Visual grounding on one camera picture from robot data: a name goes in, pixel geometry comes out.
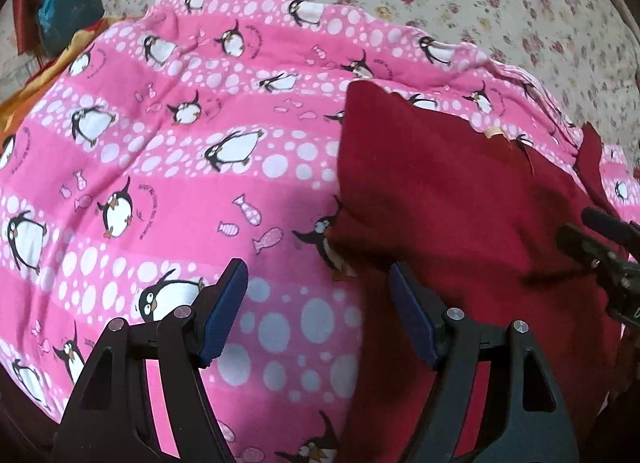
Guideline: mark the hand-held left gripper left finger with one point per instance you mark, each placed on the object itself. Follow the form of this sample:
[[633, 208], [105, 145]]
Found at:
[[226, 307]]

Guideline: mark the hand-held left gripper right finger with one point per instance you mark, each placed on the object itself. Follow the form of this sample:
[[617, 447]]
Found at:
[[411, 314]]

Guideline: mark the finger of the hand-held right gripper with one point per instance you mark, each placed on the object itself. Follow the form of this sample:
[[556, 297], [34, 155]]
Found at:
[[607, 224], [587, 248]]

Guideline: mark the dark red garment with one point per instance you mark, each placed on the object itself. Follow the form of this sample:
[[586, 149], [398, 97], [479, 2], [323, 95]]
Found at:
[[450, 203]]

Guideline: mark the pink penguin print blanket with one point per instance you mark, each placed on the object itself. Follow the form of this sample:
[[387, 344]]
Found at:
[[165, 183]]

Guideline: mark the floral bed sheet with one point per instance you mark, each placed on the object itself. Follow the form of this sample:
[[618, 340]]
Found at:
[[525, 28]]

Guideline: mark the orange cloth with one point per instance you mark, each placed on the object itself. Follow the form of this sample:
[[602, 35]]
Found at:
[[30, 93]]

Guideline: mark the blue plastic bag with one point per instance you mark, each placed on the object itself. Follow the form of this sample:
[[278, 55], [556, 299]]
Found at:
[[65, 5]]

